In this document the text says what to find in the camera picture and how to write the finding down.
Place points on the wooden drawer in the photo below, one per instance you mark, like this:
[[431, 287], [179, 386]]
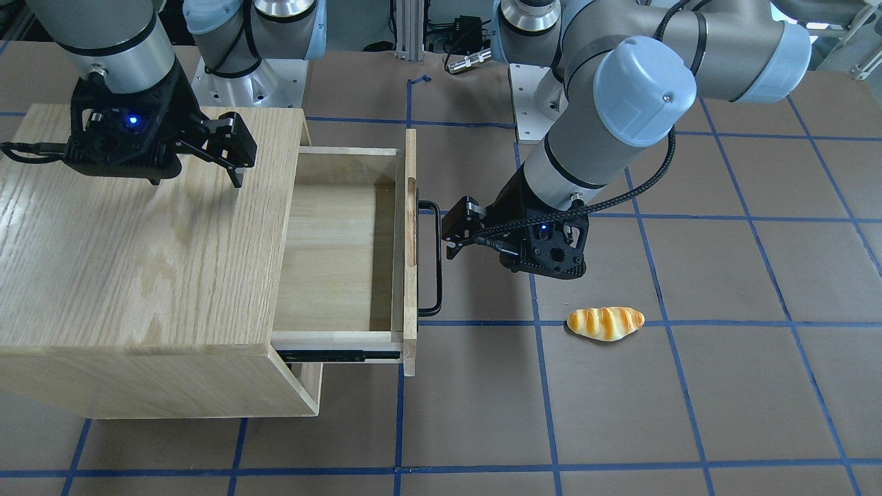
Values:
[[348, 288]]

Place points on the wooden drawer cabinet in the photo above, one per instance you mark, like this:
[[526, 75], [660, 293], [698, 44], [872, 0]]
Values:
[[122, 300]]

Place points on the yellow toy bread roll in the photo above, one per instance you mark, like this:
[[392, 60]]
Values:
[[605, 324]]

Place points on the aluminium frame post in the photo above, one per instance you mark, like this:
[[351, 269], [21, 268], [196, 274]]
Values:
[[409, 30]]

